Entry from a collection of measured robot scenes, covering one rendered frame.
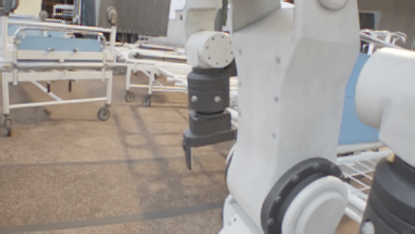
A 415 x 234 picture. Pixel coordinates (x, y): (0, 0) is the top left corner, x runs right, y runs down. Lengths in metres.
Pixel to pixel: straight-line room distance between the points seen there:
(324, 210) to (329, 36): 0.21
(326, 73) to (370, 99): 0.14
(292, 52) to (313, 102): 0.09
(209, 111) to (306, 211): 0.28
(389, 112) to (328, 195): 0.19
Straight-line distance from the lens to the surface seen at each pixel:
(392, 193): 0.21
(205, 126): 0.56
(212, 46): 0.49
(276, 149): 0.34
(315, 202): 0.36
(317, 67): 0.32
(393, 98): 0.20
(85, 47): 2.37
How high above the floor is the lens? 0.81
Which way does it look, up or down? 16 degrees down
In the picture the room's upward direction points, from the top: 9 degrees clockwise
